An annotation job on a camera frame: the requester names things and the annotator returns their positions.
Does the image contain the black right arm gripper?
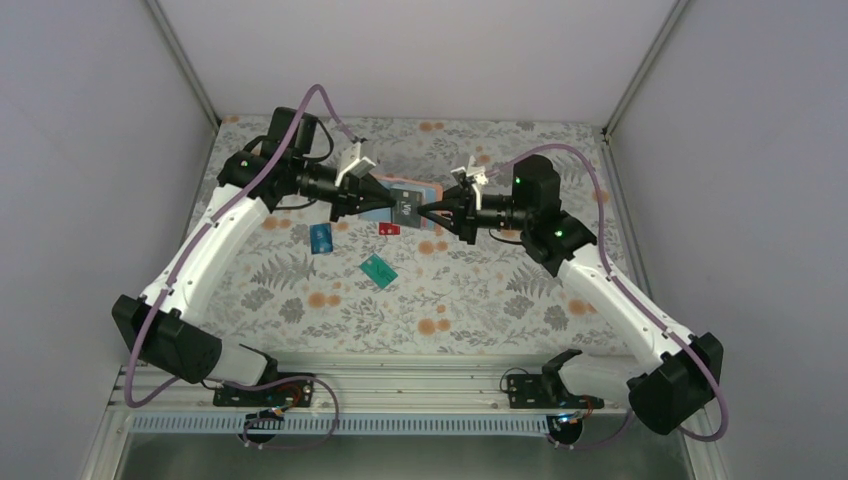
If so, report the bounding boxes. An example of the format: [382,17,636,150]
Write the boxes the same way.
[418,184,532,244]

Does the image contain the pink leather card holder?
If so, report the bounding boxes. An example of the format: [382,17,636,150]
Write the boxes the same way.
[358,176,443,230]

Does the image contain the red credit card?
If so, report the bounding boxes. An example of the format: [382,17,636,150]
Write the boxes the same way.
[378,222,400,236]

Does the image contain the black credit card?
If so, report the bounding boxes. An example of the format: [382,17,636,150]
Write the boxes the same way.
[390,188,424,229]

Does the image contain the blue credit card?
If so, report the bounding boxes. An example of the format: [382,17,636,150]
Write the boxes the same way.
[309,223,334,255]

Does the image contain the teal credit card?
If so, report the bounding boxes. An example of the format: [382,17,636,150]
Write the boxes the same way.
[360,254,398,289]

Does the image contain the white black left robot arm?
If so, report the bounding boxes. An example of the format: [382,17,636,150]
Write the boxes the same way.
[112,107,403,405]

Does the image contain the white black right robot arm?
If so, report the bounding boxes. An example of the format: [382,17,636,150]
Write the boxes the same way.
[444,155,730,442]

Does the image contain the floral patterned table mat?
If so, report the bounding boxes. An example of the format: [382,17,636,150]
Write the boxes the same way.
[201,117,627,356]

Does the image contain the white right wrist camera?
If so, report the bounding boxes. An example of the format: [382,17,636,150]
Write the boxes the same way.
[450,155,489,200]

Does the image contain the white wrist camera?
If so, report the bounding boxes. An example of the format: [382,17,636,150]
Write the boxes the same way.
[450,155,489,200]
[334,139,379,187]

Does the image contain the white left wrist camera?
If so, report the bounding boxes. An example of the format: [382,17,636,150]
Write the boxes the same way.
[334,139,379,187]

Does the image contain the left aluminium frame post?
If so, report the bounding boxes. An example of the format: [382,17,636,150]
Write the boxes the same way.
[142,0,221,131]

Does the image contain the aluminium frame post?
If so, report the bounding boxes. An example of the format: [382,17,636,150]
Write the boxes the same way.
[142,0,221,131]
[601,0,691,139]

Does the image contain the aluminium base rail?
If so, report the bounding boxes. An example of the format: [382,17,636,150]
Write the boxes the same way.
[106,353,584,439]

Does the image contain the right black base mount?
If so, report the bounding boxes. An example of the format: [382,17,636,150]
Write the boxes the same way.
[499,349,605,446]

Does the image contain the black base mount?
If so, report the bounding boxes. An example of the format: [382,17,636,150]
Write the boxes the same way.
[499,349,605,446]
[201,353,314,445]

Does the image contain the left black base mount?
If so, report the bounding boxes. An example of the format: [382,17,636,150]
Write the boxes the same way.
[201,353,314,445]

